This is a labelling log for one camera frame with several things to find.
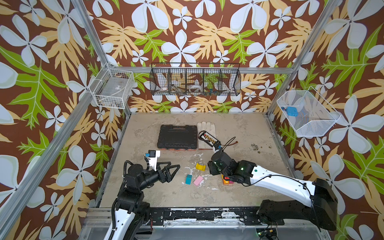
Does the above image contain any beige work glove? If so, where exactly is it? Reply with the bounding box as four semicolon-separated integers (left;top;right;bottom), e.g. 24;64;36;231
197;122;217;150

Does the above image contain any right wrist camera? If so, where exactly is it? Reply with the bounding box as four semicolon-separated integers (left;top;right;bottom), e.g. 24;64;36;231
213;141;223;153

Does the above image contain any aluminium frame post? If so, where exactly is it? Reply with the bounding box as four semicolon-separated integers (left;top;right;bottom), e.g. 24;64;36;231
266;1;340;117
71;1;132;118

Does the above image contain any white wire basket left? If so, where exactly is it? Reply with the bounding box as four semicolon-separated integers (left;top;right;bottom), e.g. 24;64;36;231
90;64;136;110

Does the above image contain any aluminium frame post right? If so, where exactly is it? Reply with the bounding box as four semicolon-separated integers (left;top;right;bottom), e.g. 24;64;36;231
266;1;340;117

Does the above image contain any aluminium frame post left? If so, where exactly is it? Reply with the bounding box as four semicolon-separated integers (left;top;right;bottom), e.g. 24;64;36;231
71;1;132;118

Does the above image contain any black charging board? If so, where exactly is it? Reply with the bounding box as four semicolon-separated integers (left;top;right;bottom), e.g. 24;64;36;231
198;131;219;148

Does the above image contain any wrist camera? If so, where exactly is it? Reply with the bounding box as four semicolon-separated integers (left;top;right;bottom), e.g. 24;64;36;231
145;150;161;171
213;141;223;153

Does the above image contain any white wire basket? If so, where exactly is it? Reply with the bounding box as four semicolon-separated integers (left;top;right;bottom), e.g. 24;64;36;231
90;64;136;110
277;87;342;138

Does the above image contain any black wire basket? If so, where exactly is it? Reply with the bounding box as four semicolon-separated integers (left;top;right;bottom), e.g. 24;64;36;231
149;63;242;96

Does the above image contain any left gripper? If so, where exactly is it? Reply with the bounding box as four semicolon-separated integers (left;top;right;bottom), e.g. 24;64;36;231
137;160;180;192

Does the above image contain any teal block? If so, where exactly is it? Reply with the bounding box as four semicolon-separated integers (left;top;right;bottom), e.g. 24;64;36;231
185;175;193;185

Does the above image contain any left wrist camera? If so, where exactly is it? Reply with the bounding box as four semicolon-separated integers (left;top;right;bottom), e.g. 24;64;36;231
145;150;161;171

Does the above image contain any black red tool case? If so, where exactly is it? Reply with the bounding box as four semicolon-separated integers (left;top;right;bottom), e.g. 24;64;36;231
157;125;198;150

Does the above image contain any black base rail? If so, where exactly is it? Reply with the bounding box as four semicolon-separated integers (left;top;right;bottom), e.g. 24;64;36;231
147;207;285;226

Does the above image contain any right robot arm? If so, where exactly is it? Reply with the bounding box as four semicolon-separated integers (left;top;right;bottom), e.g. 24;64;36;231
208;151;338;231

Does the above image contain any blue object in basket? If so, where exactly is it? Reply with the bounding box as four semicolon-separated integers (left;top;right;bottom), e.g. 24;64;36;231
285;107;299;117

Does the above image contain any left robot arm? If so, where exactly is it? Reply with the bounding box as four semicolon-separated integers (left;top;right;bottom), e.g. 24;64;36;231
105;161;181;240

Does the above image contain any pink block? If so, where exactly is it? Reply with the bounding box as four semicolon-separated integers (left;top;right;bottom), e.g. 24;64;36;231
193;176;204;187

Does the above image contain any white wire basket right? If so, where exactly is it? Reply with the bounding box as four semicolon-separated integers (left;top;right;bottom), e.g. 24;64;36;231
277;87;342;138

